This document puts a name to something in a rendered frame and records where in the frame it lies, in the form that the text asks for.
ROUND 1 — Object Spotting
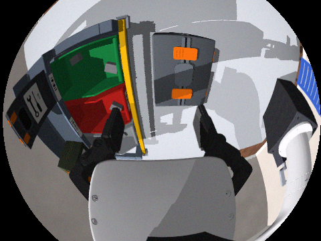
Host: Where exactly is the green open bin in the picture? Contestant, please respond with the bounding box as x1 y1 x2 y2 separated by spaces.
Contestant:
50 35 124 102

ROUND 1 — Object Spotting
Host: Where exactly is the yellow vertical bar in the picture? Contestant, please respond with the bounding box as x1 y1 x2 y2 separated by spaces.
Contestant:
118 19 146 155

